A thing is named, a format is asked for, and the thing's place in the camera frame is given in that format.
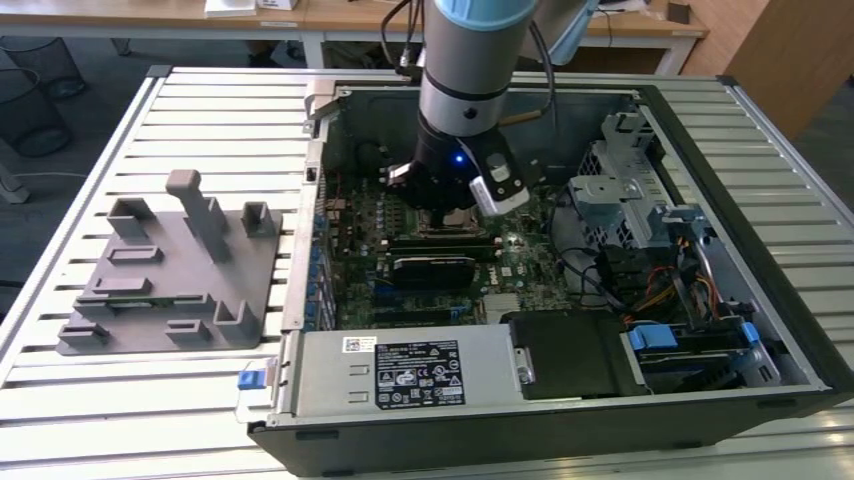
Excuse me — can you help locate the CPU socket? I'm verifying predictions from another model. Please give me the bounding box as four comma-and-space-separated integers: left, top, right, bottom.
417, 207, 486, 239

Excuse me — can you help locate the black RAM slot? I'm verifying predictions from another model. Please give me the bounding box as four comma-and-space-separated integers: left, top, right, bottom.
387, 247, 502, 255
387, 237, 502, 245
387, 252, 502, 260
387, 242, 502, 250

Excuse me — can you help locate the black graphics card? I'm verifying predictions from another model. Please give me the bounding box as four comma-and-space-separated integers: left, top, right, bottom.
390, 255, 479, 292

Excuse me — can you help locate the green motherboard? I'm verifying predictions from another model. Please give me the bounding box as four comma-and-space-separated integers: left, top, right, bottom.
318, 167, 583, 332

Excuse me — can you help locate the black expansion slot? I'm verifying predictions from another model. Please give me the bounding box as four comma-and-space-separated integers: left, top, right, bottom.
370, 311, 469, 324
371, 298, 469, 309

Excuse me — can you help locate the silver finned chipset heatsink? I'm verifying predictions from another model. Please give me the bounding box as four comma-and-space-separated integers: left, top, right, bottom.
481, 294, 523, 322

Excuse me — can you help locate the silver metal drive cage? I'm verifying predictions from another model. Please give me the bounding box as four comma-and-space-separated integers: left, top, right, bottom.
566, 112, 679, 251

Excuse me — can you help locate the grey parts rack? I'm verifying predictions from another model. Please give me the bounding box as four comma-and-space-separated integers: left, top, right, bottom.
56, 168, 287, 357

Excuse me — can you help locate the silver power supply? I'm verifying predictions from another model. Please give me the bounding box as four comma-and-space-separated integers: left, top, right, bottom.
266, 327, 530, 430

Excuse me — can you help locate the large white box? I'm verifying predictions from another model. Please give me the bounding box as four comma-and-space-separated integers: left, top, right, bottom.
203, 0, 259, 19

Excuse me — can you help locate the black disk bay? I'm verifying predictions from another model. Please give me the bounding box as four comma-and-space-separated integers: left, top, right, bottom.
623, 323, 783, 397

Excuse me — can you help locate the black open PC case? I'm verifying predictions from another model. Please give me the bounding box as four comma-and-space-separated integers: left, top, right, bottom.
236, 74, 854, 479

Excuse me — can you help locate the wooden cabinet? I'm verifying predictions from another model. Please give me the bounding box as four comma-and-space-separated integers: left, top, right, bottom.
679, 0, 854, 144

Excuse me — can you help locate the black mesh waste bin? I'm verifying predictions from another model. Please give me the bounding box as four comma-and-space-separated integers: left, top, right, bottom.
0, 67, 74, 157
0, 37, 88, 100

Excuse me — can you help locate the grey table foot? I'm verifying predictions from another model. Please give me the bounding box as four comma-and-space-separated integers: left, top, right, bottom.
0, 159, 32, 205

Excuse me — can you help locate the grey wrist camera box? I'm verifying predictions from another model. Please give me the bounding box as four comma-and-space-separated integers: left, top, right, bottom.
383, 162, 419, 189

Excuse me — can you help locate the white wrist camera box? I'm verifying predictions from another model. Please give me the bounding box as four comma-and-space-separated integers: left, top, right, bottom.
459, 137, 533, 217

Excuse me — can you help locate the black cable brass end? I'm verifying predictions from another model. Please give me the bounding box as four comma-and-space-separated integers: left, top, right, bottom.
499, 14, 561, 127

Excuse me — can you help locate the black cable silver plug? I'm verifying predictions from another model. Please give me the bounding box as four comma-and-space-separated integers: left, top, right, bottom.
379, 0, 429, 71

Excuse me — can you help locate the silver metal bracket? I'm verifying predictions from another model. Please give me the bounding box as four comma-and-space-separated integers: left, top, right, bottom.
569, 174, 647, 207

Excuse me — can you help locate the black plastic wire holder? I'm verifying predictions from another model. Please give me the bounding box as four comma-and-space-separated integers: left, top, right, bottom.
595, 246, 654, 304

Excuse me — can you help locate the yellow black wire bundle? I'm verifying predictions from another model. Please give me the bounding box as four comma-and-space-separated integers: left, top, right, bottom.
626, 267, 677, 314

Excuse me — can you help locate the wooden desk white frame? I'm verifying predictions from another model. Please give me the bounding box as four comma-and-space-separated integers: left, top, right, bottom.
0, 0, 710, 76

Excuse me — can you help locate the blue disk carrier handle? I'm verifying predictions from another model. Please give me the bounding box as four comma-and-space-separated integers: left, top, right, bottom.
630, 324, 681, 355

